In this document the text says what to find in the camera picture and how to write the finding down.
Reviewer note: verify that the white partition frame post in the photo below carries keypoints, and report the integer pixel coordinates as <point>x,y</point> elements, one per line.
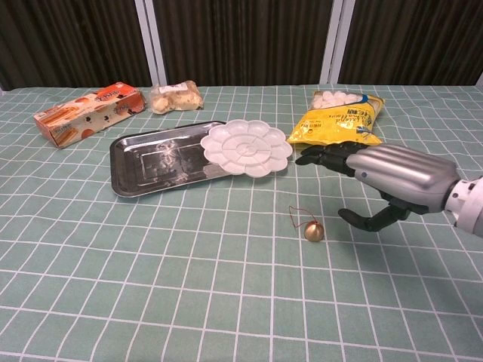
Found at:
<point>151,41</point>
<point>332,41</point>

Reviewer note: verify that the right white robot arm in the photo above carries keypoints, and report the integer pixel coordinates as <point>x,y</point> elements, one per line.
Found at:
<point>469,205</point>

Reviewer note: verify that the stainless steel rectangular tray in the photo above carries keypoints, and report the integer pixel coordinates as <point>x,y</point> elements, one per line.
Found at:
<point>158,162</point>

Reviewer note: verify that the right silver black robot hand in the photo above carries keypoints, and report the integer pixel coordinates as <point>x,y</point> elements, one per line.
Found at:
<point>400,173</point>

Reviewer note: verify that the white flower-shaped paint palette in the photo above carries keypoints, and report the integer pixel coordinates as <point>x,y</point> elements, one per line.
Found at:
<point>247,147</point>

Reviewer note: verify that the dark corrugated partition panel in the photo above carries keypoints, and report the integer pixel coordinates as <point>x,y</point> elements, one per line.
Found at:
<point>243,41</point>
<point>68,41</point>
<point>411,41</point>

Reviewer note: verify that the clear bag of pastries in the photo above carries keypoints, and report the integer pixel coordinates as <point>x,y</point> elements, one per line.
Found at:
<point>175,97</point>

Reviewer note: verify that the orange biscuit box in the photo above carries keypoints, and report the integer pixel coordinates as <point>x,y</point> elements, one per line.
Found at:
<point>87,113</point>

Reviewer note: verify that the yellow snack bag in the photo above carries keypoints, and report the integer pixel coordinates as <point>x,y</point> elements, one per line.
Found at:
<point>336,122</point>

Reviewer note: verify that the green checkered tablecloth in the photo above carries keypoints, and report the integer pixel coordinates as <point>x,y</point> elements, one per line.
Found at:
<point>188,271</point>

